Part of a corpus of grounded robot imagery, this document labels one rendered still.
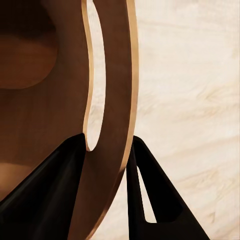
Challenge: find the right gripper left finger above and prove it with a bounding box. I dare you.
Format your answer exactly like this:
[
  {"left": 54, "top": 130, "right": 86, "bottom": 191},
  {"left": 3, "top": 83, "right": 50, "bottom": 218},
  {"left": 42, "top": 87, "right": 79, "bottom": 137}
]
[{"left": 0, "top": 133, "right": 86, "bottom": 240}]

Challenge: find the trash can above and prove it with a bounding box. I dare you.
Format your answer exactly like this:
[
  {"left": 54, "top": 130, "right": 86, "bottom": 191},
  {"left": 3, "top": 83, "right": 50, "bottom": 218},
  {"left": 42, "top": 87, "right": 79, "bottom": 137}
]
[{"left": 0, "top": 0, "right": 140, "bottom": 240}]

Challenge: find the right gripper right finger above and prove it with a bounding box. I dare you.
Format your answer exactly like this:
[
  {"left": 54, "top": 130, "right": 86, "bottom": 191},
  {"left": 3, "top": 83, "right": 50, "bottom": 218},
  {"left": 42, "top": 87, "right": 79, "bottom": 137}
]
[{"left": 126, "top": 135, "right": 210, "bottom": 240}]

